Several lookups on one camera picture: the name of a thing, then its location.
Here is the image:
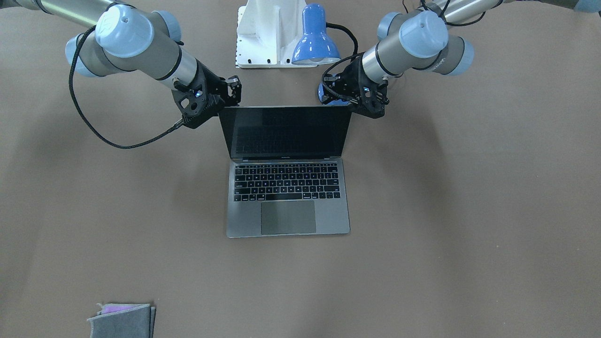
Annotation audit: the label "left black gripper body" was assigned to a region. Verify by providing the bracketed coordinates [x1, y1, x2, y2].
[322, 59, 389, 118]

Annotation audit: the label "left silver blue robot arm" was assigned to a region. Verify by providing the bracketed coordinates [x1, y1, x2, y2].
[318, 0, 503, 118]

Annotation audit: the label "blue desk lamp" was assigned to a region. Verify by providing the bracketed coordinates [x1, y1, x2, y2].
[292, 3, 362, 105]

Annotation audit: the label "grey laptop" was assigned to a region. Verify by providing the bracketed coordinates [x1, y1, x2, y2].
[218, 106, 352, 238]

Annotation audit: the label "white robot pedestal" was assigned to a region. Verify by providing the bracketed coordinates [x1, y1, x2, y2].
[235, 0, 307, 69]

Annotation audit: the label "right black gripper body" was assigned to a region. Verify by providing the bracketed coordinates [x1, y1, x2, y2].
[172, 61, 242, 129]

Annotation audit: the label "grey folded cloths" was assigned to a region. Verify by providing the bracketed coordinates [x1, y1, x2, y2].
[87, 303, 156, 338]

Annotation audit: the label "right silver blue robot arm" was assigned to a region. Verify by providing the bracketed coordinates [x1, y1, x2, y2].
[1, 0, 242, 129]

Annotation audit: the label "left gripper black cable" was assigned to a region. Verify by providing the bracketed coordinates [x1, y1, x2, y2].
[321, 53, 367, 94]

